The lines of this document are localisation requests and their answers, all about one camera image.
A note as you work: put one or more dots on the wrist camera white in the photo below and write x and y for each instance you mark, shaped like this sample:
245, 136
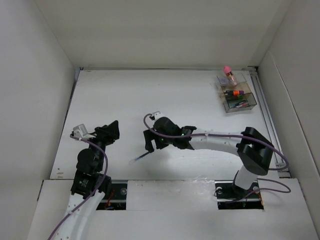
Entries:
155, 115
79, 131

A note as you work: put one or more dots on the grey plastic tray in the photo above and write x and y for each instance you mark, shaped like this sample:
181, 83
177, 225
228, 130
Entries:
227, 105

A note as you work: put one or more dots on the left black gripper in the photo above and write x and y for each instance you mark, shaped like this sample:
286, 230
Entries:
107, 133

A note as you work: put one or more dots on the blue pen refill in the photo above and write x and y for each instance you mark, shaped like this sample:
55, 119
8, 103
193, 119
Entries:
233, 106
138, 158

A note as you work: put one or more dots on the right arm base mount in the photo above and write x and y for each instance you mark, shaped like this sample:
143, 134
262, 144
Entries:
231, 197

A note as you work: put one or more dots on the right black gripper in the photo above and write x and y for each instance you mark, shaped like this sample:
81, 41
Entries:
148, 145

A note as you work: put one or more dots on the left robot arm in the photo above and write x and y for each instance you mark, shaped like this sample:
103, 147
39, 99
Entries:
91, 182

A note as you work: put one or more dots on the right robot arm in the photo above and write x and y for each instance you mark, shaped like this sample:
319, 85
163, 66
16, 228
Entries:
254, 150

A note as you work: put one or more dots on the amber plastic tray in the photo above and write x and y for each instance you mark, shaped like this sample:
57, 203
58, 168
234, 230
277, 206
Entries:
240, 87

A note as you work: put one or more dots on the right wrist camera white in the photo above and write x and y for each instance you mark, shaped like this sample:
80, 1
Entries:
155, 115

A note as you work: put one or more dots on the green highlighter marker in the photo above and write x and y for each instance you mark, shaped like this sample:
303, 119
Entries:
234, 98

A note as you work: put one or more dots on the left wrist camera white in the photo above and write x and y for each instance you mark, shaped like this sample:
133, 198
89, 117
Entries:
79, 131

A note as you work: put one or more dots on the pink cap lead tube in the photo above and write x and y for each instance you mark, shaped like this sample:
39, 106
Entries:
229, 74

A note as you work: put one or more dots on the orange highlighter marker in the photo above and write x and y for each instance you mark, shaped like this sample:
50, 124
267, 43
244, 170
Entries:
231, 93

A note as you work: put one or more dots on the aluminium rail frame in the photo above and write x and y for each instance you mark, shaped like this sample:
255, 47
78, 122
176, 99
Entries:
186, 96

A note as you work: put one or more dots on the clear plastic tray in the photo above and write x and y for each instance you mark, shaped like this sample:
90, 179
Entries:
239, 76

